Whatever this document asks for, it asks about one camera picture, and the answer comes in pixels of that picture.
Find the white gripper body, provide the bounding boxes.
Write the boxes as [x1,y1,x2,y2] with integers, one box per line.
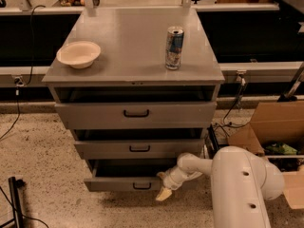
[162,166,190,190]

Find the grey bottom drawer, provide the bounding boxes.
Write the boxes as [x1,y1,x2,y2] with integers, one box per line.
[85,158,177,192]

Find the grey drawer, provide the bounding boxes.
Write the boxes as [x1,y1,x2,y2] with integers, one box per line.
[85,158,177,192]
[55,85,216,130]
[74,128,203,160]

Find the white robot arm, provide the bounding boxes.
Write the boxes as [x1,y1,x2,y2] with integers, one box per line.
[156,146,285,228]

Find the grey top drawer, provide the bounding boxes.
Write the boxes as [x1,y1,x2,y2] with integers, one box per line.
[55,85,216,130]

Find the grey middle drawer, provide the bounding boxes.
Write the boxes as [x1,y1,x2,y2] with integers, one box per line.
[74,128,203,160]

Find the grey drawer cabinet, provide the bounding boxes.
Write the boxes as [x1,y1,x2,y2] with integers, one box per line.
[42,7,226,184]

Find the black bar by cabinet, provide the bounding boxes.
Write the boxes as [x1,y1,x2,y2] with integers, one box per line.
[207,125,220,154]

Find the green bag in box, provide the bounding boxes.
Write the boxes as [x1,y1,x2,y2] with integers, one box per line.
[265,142,297,155]

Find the brown cardboard box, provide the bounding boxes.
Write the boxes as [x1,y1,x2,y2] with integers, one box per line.
[228,101,304,209]

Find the blue silver drink can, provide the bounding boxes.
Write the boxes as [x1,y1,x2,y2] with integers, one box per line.
[165,26,184,70]

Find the white bowl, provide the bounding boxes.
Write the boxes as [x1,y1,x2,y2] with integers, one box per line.
[56,41,101,69]

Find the black stand lower left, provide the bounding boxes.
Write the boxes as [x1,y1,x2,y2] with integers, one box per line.
[0,177,25,228]

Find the black cables right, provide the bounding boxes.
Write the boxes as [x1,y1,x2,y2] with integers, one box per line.
[202,76,251,163]

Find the black cable left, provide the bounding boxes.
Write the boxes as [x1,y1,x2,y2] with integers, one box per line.
[0,5,48,143]

